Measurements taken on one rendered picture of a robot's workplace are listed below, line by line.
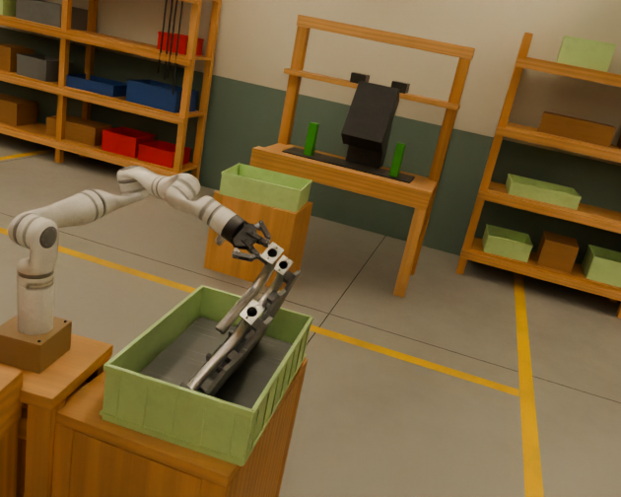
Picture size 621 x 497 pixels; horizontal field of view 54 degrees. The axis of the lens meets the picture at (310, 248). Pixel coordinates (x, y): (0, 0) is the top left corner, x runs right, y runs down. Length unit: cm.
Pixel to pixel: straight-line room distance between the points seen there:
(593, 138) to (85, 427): 488
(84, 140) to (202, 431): 585
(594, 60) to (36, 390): 496
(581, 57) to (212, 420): 473
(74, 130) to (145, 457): 586
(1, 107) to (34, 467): 631
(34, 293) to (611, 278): 512
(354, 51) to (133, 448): 523
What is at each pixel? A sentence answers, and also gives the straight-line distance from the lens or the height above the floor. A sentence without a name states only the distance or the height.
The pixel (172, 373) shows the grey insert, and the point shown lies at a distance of 186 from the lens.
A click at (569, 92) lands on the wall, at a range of 627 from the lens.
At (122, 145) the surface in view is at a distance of 691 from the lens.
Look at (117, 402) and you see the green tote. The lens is 171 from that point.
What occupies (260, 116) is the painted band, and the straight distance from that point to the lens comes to 672.
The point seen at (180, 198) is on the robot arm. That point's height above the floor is 136.
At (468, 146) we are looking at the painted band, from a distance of 628.
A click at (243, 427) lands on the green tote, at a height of 91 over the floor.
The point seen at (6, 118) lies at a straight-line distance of 787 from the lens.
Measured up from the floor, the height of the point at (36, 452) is 67.
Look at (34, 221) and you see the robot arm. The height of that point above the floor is 127.
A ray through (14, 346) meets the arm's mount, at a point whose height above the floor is 91.
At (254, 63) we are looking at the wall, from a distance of 673.
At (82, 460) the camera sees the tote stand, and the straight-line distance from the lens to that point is 183.
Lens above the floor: 184
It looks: 19 degrees down
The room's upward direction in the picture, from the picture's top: 11 degrees clockwise
